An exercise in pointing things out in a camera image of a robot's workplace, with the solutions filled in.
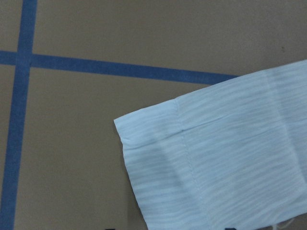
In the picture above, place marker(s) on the light blue button shirt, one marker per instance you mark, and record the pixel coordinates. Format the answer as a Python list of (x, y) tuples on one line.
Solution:
[(232, 155)]

